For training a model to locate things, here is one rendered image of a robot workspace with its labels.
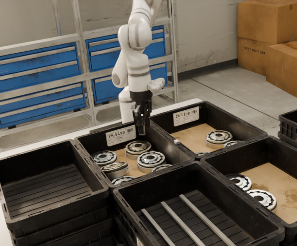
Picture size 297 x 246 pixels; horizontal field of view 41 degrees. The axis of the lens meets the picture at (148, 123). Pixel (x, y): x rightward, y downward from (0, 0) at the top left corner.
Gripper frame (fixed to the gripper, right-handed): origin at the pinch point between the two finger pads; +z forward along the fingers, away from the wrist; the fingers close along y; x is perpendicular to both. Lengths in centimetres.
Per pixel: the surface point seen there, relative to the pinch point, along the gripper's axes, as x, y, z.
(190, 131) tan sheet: 8.5, -32.4, 17.3
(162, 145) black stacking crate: 2.9, -8.7, 11.8
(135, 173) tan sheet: -4.3, 2.4, 17.4
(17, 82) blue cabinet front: -148, -132, 33
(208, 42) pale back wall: -37, -356, 61
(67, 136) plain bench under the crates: -59, -44, 30
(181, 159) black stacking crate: 12.4, 1.4, 11.0
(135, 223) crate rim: 9.2, 39.4, 8.1
